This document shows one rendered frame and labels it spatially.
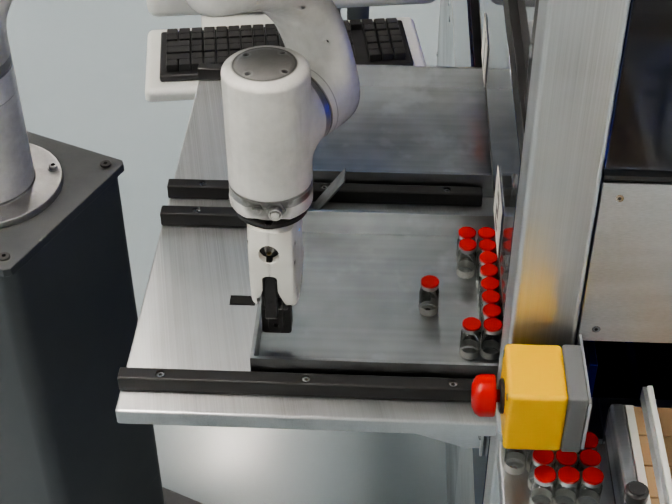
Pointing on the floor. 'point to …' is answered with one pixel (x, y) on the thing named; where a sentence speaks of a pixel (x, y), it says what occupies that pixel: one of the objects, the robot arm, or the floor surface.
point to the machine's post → (559, 176)
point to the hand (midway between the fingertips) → (277, 314)
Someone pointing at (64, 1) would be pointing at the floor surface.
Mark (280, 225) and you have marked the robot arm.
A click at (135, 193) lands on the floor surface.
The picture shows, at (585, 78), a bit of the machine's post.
